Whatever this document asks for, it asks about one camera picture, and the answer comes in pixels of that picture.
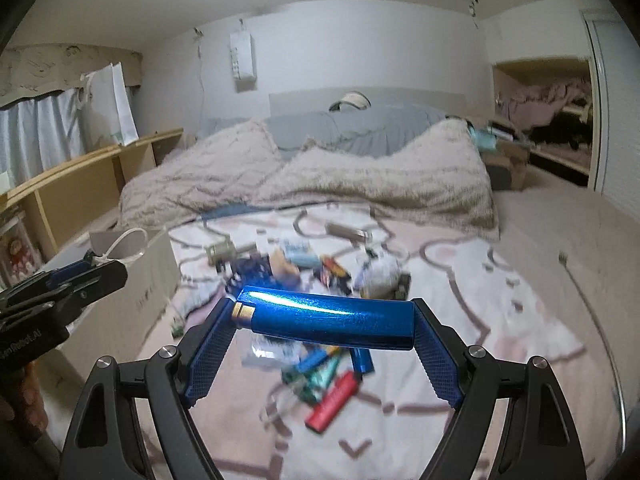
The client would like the beige patterned valance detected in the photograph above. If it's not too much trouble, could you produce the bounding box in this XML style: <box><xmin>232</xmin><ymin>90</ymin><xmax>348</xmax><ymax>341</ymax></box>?
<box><xmin>0</xmin><ymin>42</ymin><xmax>146</xmax><ymax>98</ymax></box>

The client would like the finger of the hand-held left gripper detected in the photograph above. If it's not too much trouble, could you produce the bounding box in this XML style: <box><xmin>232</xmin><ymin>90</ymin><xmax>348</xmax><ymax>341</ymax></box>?
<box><xmin>0</xmin><ymin>257</ymin><xmax>94</xmax><ymax>314</ymax></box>
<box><xmin>47</xmin><ymin>261</ymin><xmax>129</xmax><ymax>317</ymax></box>

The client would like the white sliding door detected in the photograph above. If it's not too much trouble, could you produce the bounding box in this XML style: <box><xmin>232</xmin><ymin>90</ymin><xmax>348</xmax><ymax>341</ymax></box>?
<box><xmin>582</xmin><ymin>7</ymin><xmax>640</xmax><ymax>211</ymax></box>

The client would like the red lighter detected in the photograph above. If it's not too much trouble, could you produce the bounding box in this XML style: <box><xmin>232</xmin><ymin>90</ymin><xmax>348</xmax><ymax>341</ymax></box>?
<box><xmin>305</xmin><ymin>371</ymin><xmax>360</xmax><ymax>433</ymax></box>

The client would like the white zip tie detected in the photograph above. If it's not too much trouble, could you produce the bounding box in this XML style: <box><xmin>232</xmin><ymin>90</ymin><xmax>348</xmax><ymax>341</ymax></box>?
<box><xmin>92</xmin><ymin>227</ymin><xmax>150</xmax><ymax>266</ymax></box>

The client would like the teal lighter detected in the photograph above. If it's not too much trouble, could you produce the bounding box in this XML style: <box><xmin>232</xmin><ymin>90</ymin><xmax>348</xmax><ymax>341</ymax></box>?
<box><xmin>295</xmin><ymin>355</ymin><xmax>346</xmax><ymax>401</ymax></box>

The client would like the beige fuzzy blanket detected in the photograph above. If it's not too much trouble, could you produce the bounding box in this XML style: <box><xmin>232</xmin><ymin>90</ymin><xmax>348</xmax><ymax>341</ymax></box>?
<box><xmin>120</xmin><ymin>117</ymin><xmax>501</xmax><ymax>241</ymax></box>

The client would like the silver rectangular case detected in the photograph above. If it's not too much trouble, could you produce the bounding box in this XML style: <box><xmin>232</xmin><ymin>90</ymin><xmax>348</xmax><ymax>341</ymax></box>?
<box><xmin>325</xmin><ymin>222</ymin><xmax>375</xmax><ymax>243</ymax></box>

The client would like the wooden shelf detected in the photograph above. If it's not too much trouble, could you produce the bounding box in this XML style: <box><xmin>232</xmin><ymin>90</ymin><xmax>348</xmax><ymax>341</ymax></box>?
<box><xmin>0</xmin><ymin>128</ymin><xmax>184</xmax><ymax>261</ymax></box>

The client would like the white cardboard shoe box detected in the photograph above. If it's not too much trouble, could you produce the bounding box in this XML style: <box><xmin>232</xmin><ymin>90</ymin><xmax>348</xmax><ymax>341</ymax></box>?
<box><xmin>47</xmin><ymin>227</ymin><xmax>181</xmax><ymax>386</ymax></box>

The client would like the grey cable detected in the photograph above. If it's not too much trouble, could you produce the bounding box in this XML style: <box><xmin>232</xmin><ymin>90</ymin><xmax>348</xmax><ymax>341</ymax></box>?
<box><xmin>557</xmin><ymin>252</ymin><xmax>626</xmax><ymax>411</ymax></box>

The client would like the grey white pompom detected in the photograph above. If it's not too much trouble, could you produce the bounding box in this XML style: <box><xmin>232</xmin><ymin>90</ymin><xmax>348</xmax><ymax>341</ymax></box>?
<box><xmin>357</xmin><ymin>255</ymin><xmax>403</xmax><ymax>296</ymax></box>

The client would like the pale green case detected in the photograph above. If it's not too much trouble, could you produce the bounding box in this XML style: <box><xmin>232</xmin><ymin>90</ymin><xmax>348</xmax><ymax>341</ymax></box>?
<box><xmin>206</xmin><ymin>240</ymin><xmax>258</xmax><ymax>268</ymax></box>

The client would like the white round headband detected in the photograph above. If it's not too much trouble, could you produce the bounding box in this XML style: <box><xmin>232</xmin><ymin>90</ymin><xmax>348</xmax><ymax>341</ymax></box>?
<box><xmin>329</xmin><ymin>91</ymin><xmax>373</xmax><ymax>112</ymax></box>

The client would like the pink patterned bed sheet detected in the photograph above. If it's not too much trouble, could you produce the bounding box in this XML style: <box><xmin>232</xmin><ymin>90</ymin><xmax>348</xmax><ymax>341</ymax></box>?
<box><xmin>135</xmin><ymin>202</ymin><xmax>616</xmax><ymax>480</ymax></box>

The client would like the person's left hand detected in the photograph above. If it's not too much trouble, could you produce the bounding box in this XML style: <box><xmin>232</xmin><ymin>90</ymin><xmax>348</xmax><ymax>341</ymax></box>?
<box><xmin>0</xmin><ymin>360</ymin><xmax>48</xmax><ymax>441</ymax></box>

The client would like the white wall device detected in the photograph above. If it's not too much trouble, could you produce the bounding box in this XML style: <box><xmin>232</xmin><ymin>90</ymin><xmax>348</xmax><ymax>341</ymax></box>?
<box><xmin>229</xmin><ymin>30</ymin><xmax>257</xmax><ymax>81</ymax></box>

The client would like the small blue lighter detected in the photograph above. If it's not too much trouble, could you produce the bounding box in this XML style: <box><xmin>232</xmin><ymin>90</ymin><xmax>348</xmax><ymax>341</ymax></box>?
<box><xmin>350</xmin><ymin>347</ymin><xmax>376</xmax><ymax>376</ymax></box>

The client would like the grey headboard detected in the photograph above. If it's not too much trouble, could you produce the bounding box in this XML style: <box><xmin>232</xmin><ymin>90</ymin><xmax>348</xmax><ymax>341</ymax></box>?
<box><xmin>268</xmin><ymin>86</ymin><xmax>466</xmax><ymax>121</ymax></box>

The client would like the pale blue curtain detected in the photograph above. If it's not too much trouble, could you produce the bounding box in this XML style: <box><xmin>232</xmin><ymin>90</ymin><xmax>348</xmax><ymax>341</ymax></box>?
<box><xmin>0</xmin><ymin>87</ymin><xmax>136</xmax><ymax>186</ymax></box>

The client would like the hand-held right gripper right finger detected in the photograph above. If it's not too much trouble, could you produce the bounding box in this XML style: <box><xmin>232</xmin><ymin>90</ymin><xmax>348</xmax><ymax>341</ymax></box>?
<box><xmin>407</xmin><ymin>297</ymin><xmax>591</xmax><ymax>480</ymax></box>

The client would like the red and black packet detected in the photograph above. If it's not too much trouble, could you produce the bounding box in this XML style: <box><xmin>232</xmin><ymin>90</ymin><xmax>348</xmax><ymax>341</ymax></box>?
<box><xmin>315</xmin><ymin>256</ymin><xmax>351</xmax><ymax>281</ymax></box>

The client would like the brown hair claw clip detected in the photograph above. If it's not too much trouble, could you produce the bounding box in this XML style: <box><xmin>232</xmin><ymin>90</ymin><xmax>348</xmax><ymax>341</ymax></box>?
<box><xmin>232</xmin><ymin>257</ymin><xmax>273</xmax><ymax>286</ymax></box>

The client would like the open closet with clothes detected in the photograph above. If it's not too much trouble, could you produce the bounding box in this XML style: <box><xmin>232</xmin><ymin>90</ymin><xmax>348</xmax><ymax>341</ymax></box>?
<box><xmin>492</xmin><ymin>57</ymin><xmax>598</xmax><ymax>188</ymax></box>

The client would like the metallic blue lighter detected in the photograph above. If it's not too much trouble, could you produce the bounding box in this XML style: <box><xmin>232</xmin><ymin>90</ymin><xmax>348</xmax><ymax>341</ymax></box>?
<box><xmin>231</xmin><ymin>285</ymin><xmax>418</xmax><ymax>352</ymax></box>

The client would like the clear storage jar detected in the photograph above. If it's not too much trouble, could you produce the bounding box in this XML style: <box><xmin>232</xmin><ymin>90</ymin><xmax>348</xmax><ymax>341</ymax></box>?
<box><xmin>0</xmin><ymin>210</ymin><xmax>38</xmax><ymax>291</ymax></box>

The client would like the white wall cable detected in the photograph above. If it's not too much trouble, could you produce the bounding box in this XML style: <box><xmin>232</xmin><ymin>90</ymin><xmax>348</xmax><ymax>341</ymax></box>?
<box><xmin>194</xmin><ymin>27</ymin><xmax>208</xmax><ymax>126</ymax></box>

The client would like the tan ribbon spool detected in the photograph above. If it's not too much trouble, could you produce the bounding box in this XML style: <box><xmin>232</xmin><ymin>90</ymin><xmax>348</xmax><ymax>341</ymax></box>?
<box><xmin>270</xmin><ymin>252</ymin><xmax>301</xmax><ymax>283</ymax></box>

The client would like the gold and blue battery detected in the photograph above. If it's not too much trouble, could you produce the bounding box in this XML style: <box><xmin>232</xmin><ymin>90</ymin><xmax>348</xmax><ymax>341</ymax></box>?
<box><xmin>295</xmin><ymin>347</ymin><xmax>337</xmax><ymax>373</ymax></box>

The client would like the white paper bag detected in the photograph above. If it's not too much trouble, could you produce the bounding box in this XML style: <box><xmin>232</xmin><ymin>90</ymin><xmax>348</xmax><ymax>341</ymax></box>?
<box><xmin>80</xmin><ymin>61</ymin><xmax>140</xmax><ymax>147</ymax></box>

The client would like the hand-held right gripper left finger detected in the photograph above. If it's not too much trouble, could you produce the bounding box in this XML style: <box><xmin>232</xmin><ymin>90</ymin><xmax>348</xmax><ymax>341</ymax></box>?
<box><xmin>59</xmin><ymin>297</ymin><xmax>246</xmax><ymax>480</ymax></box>

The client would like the brown cardboard box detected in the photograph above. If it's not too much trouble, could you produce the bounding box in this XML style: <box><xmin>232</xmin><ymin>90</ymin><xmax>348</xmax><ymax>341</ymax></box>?
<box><xmin>487</xmin><ymin>140</ymin><xmax>531</xmax><ymax>192</ymax></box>

